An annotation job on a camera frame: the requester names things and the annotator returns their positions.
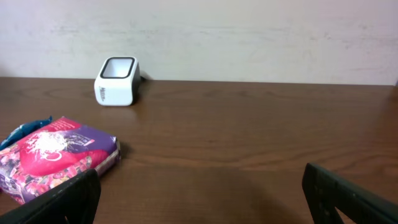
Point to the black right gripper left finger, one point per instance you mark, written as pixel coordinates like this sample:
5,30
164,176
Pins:
74,201

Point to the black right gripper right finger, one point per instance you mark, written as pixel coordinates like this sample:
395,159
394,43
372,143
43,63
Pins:
327,193

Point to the purple pink Carefree pack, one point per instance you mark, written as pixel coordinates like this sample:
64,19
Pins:
54,154

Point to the blue Oreo cookie pack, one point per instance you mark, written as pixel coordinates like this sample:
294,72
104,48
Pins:
23,130

